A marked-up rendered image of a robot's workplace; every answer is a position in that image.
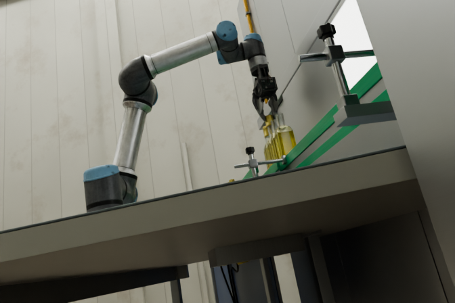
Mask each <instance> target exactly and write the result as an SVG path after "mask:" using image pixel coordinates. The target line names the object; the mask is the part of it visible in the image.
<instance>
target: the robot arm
mask: <svg viewBox="0 0 455 303"><path fill-rule="evenodd" d="M214 52H216V54H217V59H218V63H219V64H220V65H224V64H231V63H234V62H241V61H244V60H248V65H249V68H250V71H251V74H252V76H254V77H256V78H255V83H254V89H253V93H252V95H253V97H252V102H253V105H254V107H255V109H256V111H257V113H258V114H259V116H260V117H261V119H262V120H263V121H265V115H264V110H263V102H264V101H265V99H267V100H268V99H269V98H270V100H269V101H268V106H269V107H270V108H271V112H272V115H273V117H274V119H276V118H275V114H277V113H278V106H279V104H278V98H277V95H276V91H277V90H278V87H277V84H276V79H275V77H271V76H270V75H269V74H268V72H269V68H268V64H269V62H268V61H267V58H266V54H265V49H264V44H263V41H262V38H261V36H260V34H257V33H250V34H249V35H246V36H245V37H244V40H243V42H238V31H237V30H236V25H235V24H234V23H233V22H231V21H229V20H224V21H221V22H220V23H218V25H217V27H216V30H214V31H211V32H208V33H206V34H203V35H201V36H199V37H196V38H193V39H190V40H189V41H186V42H183V43H180V44H178V45H175V46H173V47H170V48H168V49H165V50H162V51H159V52H158V53H154V54H152V55H141V56H139V57H137V58H135V59H133V60H131V61H130V62H128V63H127V64H126V65H124V66H123V68H122V69H121V71H120V73H119V75H118V83H119V86H120V88H121V89H122V90H123V92H124V93H125V95H124V98H123V107H124V108H125V113H124V116H123V121H122V125H121V130H120V133H119V136H118V142H117V145H116V151H115V155H114V159H113V163H112V164H107V165H101V166H95V167H92V168H89V169H87V170H86V171H85V172H84V173H83V182H84V188H85V202H86V209H87V212H93V211H96V210H102V209H106V208H111V207H115V206H121V205H125V204H130V203H134V202H136V201H137V197H138V192H137V188H136V183H137V175H136V173H135V167H136V163H137V157H138V153H139V147H140V143H141V140H142V134H143V131H144V125H145V121H146V115H147V113H149V112H151V111H152V106H154V105H155V104H156V102H157V99H158V91H157V88H156V85H155V84H154V83H153V82H152V80H153V79H155V78H156V75H157V74H160V73H163V72H166V71H168V70H171V69H173V68H176V67H178V66H181V65H183V64H186V63H188V62H191V61H193V60H197V59H198V58H201V57H204V56H206V55H208V54H211V53H214ZM271 78H272V79H271Z"/></svg>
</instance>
